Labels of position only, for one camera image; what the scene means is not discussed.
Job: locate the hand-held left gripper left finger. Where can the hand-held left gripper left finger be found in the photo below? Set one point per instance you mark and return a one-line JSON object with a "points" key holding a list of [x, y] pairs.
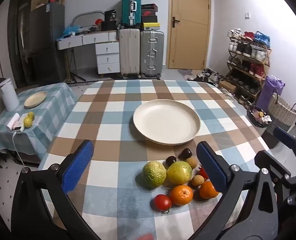
{"points": [[77, 165]]}

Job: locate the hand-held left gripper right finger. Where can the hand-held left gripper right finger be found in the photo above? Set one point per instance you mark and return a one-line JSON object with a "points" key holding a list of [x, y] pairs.
{"points": [[211, 167]]}

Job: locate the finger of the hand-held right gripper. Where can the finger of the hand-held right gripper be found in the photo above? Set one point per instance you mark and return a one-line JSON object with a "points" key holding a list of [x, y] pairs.
{"points": [[285, 136], [273, 161]]}

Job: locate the small red tomato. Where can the small red tomato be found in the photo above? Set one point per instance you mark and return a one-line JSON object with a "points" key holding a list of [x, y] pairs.
{"points": [[203, 172]]}

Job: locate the brown longan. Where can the brown longan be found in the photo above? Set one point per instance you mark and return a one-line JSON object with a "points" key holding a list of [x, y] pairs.
{"points": [[197, 180], [191, 162]]}

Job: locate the orange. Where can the orange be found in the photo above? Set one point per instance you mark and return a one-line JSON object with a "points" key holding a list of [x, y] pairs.
{"points": [[181, 195], [207, 190]]}

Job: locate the dark purple plum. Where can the dark purple plum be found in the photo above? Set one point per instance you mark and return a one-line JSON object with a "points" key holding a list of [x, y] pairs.
{"points": [[171, 160], [185, 153]]}

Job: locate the yellow-green smooth guava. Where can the yellow-green smooth guava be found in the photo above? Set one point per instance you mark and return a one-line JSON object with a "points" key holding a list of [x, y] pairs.
{"points": [[180, 172]]}

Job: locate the green wrinkled guava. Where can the green wrinkled guava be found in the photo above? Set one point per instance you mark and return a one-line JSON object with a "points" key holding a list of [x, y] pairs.
{"points": [[154, 175]]}

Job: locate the large red tomato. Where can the large red tomato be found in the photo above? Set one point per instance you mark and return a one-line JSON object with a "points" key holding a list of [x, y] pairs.
{"points": [[161, 203]]}

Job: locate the large cream plate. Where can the large cream plate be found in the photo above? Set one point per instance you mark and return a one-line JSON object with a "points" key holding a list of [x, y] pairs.
{"points": [[166, 121]]}

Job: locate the woven basket bag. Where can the woven basket bag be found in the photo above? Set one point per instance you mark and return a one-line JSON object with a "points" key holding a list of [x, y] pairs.
{"points": [[281, 111]]}

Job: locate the black basket with items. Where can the black basket with items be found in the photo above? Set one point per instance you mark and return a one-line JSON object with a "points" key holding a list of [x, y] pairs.
{"points": [[259, 117]]}

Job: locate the purple bag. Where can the purple bag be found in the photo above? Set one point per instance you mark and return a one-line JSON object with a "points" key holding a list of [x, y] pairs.
{"points": [[270, 90]]}

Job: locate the blue checked side table cloth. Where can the blue checked side table cloth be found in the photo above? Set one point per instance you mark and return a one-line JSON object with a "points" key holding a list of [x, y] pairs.
{"points": [[45, 120]]}

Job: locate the yellow lemon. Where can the yellow lemon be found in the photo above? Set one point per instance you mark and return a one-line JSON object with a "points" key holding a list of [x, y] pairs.
{"points": [[27, 122], [31, 115]]}

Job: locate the white handheld device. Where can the white handheld device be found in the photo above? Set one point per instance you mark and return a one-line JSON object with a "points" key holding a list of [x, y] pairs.
{"points": [[15, 125]]}

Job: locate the brown cardboard box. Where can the brown cardboard box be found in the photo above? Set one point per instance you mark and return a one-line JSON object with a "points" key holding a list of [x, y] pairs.
{"points": [[227, 86]]}

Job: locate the small cream plate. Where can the small cream plate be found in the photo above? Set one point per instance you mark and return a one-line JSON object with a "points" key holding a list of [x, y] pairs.
{"points": [[35, 99]]}

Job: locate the wooden shoe rack with shoes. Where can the wooden shoe rack with shoes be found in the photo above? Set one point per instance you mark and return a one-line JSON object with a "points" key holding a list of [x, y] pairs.
{"points": [[249, 65]]}

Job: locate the white kettle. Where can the white kettle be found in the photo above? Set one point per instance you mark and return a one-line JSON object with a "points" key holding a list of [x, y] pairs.
{"points": [[9, 96]]}

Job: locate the patterned door mat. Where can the patterned door mat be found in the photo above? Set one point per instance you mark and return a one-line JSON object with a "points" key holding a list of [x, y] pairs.
{"points": [[188, 72]]}

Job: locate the beige suitcase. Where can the beige suitcase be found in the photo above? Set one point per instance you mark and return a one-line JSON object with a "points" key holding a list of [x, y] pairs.
{"points": [[129, 52]]}

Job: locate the white curved desk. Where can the white curved desk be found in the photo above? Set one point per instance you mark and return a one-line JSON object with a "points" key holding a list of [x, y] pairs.
{"points": [[87, 39]]}

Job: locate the silver suitcase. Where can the silver suitcase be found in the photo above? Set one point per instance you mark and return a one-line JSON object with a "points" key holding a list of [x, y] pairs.
{"points": [[151, 53]]}

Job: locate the blue plastic bag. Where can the blue plastic bag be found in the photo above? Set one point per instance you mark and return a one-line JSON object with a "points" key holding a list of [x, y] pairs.
{"points": [[71, 29]]}

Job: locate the grey tall cabinet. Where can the grey tall cabinet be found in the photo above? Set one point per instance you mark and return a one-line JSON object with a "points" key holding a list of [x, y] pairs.
{"points": [[46, 30]]}

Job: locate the wooden door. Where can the wooden door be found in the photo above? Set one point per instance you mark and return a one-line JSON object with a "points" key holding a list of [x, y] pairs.
{"points": [[189, 25]]}

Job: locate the black bag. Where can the black bag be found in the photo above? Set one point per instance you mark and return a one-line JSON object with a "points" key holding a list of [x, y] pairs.
{"points": [[110, 15]]}

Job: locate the yellow shoe box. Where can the yellow shoe box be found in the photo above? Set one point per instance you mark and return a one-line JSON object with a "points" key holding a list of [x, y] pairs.
{"points": [[151, 26]]}

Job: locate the plain black box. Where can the plain black box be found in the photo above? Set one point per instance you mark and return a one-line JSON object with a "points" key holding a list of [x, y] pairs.
{"points": [[149, 19]]}

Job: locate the red and black shoe box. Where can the red and black shoe box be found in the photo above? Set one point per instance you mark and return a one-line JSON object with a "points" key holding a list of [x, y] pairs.
{"points": [[149, 13]]}

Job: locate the teal suitcase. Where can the teal suitcase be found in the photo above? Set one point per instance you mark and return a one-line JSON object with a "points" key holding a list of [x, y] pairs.
{"points": [[131, 7]]}

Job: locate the white light switch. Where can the white light switch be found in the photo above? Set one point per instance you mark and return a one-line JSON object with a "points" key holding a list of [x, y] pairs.
{"points": [[248, 15]]}

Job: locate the grey metal hoop frame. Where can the grey metal hoop frame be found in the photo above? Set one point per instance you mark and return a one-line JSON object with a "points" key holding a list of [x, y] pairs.
{"points": [[87, 13]]}

